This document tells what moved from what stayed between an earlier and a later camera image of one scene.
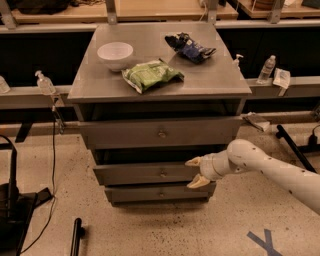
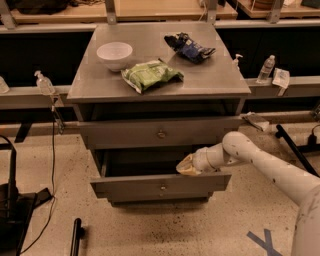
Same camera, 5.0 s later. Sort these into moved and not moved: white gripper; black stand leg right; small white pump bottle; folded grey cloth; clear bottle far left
Moved: white gripper
Not moved: folded grey cloth; black stand leg right; clear bottle far left; small white pump bottle
